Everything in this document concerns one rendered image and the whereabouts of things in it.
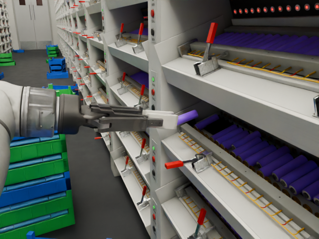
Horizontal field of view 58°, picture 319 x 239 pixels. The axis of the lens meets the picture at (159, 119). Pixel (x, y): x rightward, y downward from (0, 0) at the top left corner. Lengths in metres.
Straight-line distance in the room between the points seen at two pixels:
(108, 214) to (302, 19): 1.04
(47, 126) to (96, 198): 0.91
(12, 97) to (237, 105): 0.36
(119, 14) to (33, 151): 0.70
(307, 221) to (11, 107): 0.46
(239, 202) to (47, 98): 0.37
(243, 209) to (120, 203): 0.93
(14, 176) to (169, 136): 0.60
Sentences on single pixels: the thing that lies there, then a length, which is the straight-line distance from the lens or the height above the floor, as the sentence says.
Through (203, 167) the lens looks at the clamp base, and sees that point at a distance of 0.59.
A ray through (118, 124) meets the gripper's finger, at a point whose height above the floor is 0.60.
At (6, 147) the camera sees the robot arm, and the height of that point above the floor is 0.60.
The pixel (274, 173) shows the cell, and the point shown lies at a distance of 0.52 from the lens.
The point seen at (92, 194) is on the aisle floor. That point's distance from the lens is 1.45.
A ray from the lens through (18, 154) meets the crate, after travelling 1.10.
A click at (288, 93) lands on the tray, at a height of 0.69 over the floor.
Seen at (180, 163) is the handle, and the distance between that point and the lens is 0.57.
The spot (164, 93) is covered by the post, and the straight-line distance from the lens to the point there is 0.71.
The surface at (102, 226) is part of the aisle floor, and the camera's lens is 1.25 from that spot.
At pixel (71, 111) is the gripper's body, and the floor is 0.62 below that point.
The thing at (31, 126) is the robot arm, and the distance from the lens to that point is 0.53.
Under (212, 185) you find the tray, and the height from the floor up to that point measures 0.49.
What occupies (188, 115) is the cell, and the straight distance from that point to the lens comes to 0.62.
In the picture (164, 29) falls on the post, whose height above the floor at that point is 0.76.
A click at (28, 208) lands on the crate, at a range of 1.20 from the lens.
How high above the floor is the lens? 0.77
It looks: 19 degrees down
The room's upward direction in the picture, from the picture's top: straight up
